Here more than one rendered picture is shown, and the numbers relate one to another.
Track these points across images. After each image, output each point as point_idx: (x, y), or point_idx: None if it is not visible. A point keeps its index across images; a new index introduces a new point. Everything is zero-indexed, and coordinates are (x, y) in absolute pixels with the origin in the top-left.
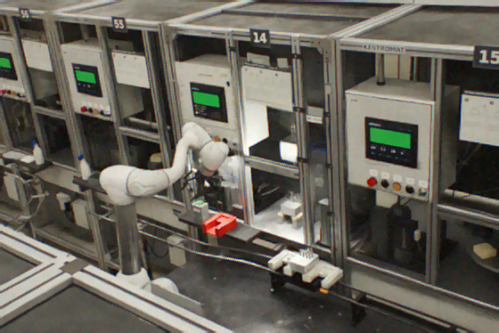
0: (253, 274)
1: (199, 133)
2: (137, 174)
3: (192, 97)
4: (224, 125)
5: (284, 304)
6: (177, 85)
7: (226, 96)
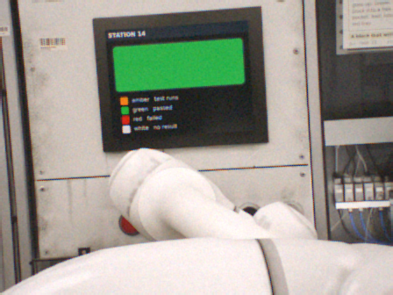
0: None
1: (202, 175)
2: (334, 250)
3: (101, 76)
4: (252, 158)
5: None
6: (16, 53)
7: (269, 41)
